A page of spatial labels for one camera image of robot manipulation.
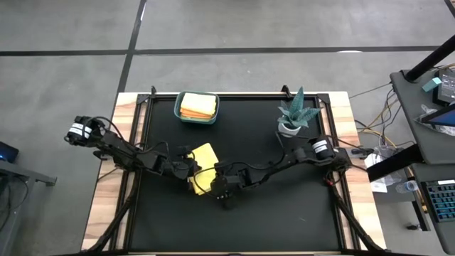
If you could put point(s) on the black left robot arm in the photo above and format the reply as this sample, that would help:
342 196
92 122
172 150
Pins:
121 151

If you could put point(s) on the black electronic device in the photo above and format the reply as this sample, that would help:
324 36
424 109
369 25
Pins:
446 87

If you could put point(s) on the yellow microfiber towel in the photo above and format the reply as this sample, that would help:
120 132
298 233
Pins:
199 102
206 160

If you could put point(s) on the grey metal stand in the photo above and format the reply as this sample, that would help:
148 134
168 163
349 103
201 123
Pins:
21 177

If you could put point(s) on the black round pole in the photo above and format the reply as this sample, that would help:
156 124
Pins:
430 58

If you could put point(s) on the clear plastic water bottle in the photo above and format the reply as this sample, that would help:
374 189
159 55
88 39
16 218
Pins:
409 186

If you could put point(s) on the tablet with blue screen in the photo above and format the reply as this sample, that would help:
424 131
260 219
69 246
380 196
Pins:
442 117

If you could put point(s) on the teal plastic bin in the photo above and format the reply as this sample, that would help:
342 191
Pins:
176 110

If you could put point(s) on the dark grey side desk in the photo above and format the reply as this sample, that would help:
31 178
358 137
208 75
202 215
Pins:
419 142

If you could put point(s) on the black device with blue light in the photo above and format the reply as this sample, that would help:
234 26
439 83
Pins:
7 152

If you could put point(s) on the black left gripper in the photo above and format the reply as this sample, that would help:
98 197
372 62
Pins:
179 167

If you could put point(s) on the small teal box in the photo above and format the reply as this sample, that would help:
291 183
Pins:
432 84

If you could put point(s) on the white paper sheets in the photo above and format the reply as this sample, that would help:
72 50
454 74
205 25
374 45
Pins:
377 177

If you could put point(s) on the small black floor object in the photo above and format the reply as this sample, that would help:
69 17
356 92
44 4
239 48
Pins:
413 227

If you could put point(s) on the black aluminium table frame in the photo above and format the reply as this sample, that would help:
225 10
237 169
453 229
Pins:
142 99

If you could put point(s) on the artificial green snake plant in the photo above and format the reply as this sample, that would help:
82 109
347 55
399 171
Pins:
295 115

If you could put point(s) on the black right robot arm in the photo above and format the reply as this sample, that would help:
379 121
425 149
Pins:
295 158

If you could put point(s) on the light wooden table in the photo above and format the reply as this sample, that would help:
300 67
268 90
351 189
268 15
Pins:
103 206

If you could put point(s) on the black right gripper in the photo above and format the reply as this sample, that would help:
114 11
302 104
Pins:
231 179

